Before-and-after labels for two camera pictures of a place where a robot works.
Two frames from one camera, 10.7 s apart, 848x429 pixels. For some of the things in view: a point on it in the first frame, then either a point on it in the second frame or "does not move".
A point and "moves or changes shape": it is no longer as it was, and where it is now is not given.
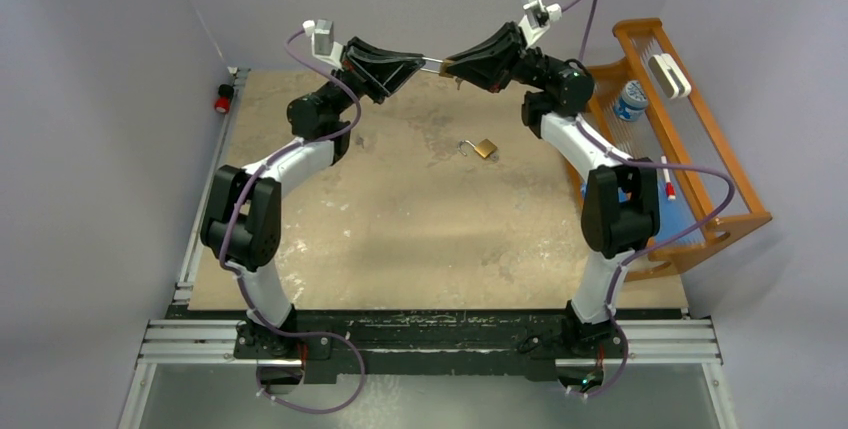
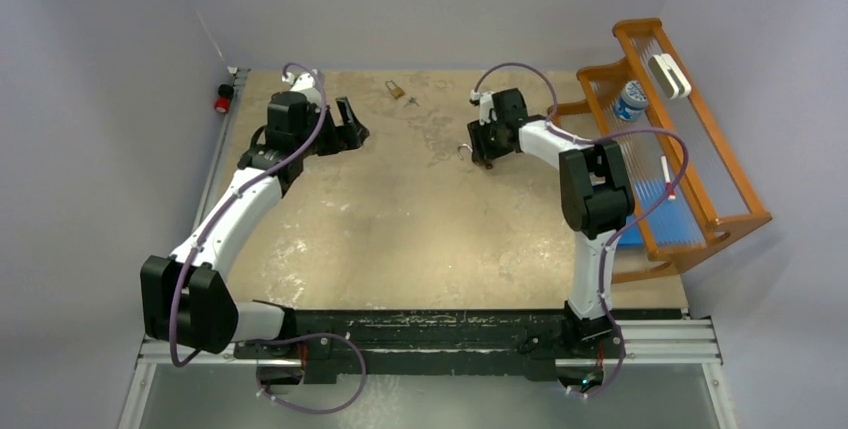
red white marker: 669,185 does not move
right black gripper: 491,64 -> 481,152
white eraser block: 669,76 does not move
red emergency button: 223,101 does not move
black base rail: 444,345 does not move
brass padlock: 442,70 moves or changes shape
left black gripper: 378,76 -> 348,136
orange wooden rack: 647,106 does not move
